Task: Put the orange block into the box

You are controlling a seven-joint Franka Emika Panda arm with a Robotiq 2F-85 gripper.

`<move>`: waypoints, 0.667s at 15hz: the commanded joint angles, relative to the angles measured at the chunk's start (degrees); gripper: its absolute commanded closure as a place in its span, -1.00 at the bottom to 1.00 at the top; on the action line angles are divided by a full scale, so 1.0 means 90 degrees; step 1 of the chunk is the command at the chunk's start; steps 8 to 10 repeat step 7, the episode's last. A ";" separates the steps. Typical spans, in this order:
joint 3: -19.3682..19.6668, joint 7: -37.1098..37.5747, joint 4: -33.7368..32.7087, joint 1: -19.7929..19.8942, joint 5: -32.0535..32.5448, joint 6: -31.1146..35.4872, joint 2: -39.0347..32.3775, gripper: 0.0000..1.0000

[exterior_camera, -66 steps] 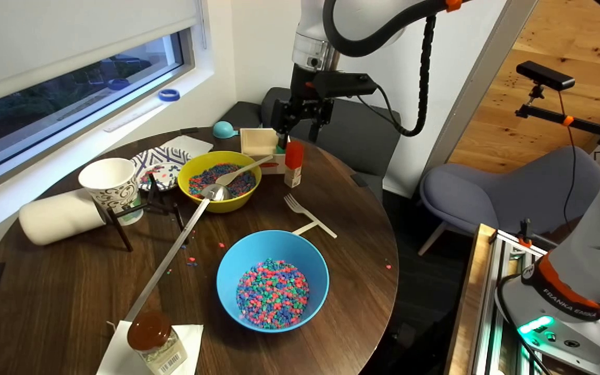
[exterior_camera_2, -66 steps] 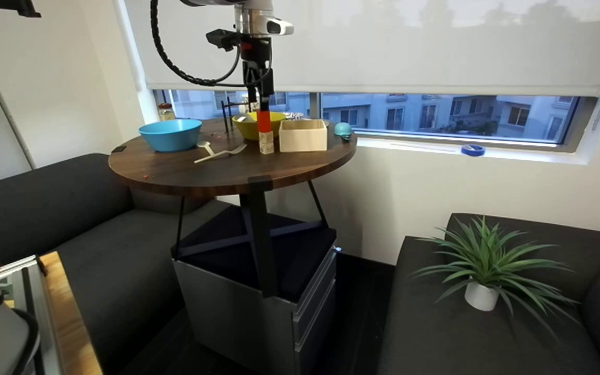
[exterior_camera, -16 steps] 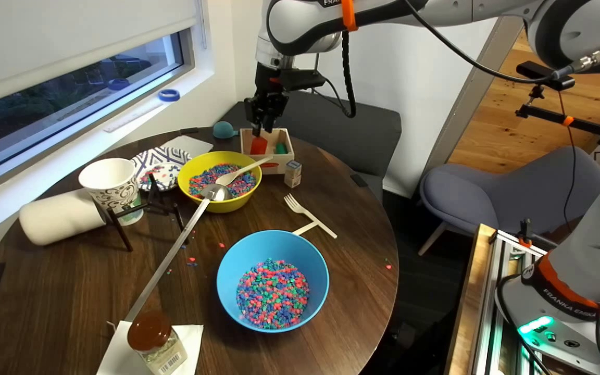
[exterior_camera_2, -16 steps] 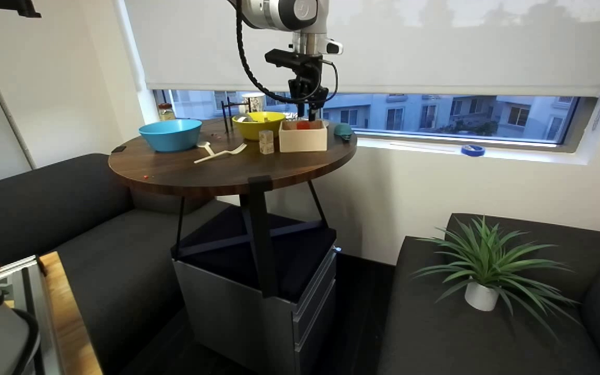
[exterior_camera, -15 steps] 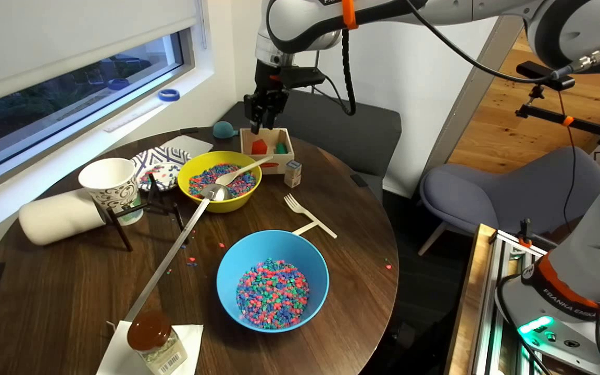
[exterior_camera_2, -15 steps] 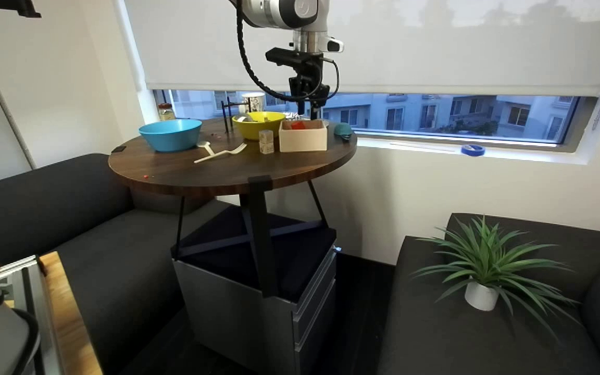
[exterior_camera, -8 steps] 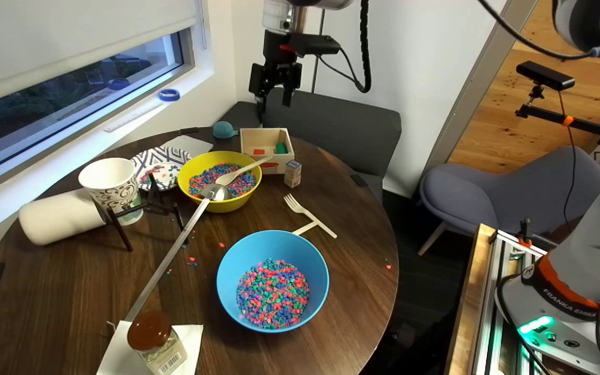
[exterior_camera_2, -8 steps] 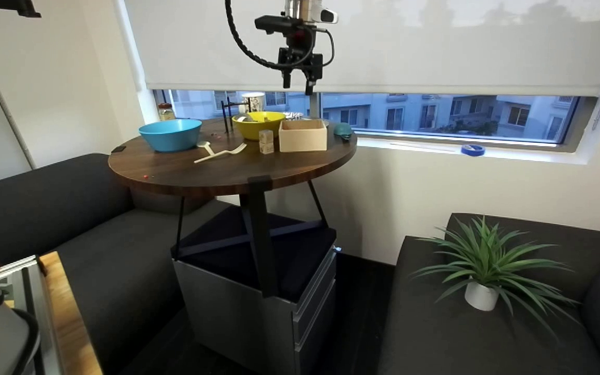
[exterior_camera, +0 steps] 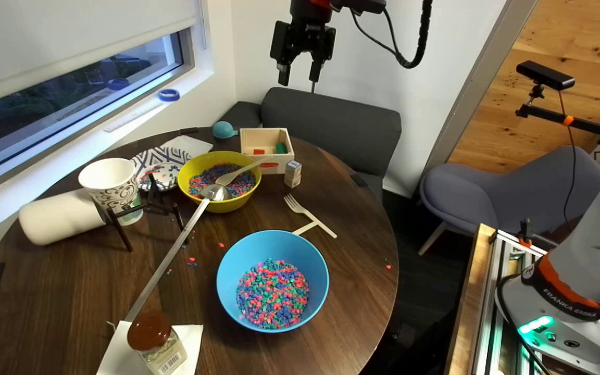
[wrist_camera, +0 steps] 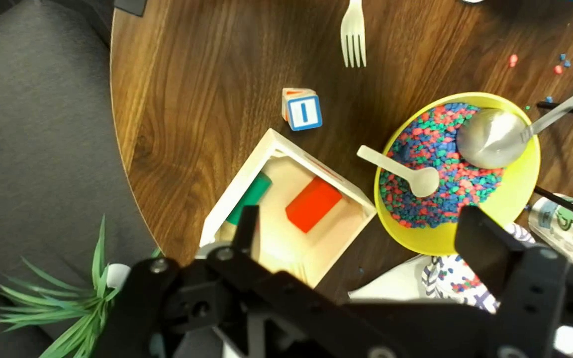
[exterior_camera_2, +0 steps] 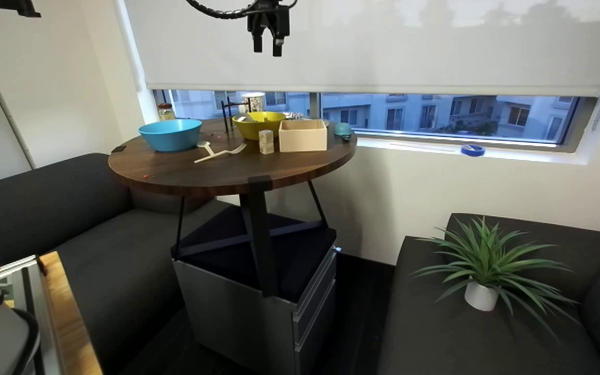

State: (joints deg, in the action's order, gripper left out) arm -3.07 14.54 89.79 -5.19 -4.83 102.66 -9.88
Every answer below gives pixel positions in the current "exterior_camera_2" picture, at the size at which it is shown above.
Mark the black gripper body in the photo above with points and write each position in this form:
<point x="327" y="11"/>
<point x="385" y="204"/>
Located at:
<point x="269" y="15"/>

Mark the open wooden box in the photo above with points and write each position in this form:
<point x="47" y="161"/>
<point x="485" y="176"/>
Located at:
<point x="302" y="136"/>

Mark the patterned paper cup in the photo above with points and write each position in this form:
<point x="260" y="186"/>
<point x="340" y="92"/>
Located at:
<point x="252" y="104"/>

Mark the black metal stand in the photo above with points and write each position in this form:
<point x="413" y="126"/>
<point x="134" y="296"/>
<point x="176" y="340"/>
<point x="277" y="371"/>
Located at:
<point x="226" y="115"/>

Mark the yellow bowl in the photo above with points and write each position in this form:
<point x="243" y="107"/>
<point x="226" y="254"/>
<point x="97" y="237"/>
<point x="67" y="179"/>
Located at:
<point x="255" y="126"/>

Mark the small teal egg-shaped object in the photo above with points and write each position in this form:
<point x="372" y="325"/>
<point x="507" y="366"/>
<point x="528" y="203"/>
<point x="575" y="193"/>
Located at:
<point x="341" y="131"/>

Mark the jar with brown lid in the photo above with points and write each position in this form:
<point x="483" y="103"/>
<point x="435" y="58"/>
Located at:
<point x="165" y="110"/>

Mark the white plastic stick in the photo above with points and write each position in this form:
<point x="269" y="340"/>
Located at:
<point x="207" y="146"/>

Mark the white roller blind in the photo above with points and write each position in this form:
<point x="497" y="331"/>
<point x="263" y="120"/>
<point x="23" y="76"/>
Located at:
<point x="397" y="42"/>

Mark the white plastic fork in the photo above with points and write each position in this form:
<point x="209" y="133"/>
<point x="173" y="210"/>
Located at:
<point x="218" y="153"/>

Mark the blue bowl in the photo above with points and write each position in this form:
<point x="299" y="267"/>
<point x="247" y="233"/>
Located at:
<point x="168" y="136"/>

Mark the round dark wooden table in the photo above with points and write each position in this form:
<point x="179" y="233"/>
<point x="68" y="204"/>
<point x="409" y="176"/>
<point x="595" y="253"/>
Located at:
<point x="197" y="173"/>

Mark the window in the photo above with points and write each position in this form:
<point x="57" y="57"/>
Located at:
<point x="437" y="116"/>

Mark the blue disc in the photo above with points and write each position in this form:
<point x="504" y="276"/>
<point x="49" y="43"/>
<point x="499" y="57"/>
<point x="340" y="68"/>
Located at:
<point x="474" y="150"/>

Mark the black overhead bar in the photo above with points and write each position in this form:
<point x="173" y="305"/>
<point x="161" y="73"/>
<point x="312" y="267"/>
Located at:
<point x="14" y="4"/>

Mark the grey filing cabinet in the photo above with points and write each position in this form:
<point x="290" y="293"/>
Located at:
<point x="229" y="312"/>

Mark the long dark sofa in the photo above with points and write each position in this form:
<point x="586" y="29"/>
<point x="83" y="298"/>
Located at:
<point x="92" y="263"/>

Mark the green potted plant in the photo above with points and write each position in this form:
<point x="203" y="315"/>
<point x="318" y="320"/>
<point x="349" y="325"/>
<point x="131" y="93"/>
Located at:
<point x="481" y="263"/>

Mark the dark sofa chair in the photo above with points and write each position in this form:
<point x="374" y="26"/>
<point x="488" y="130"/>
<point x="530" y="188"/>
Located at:
<point x="437" y="334"/>

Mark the aluminium frame wooden-edged bench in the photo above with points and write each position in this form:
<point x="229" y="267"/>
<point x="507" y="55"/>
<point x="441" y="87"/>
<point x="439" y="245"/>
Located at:
<point x="67" y="325"/>

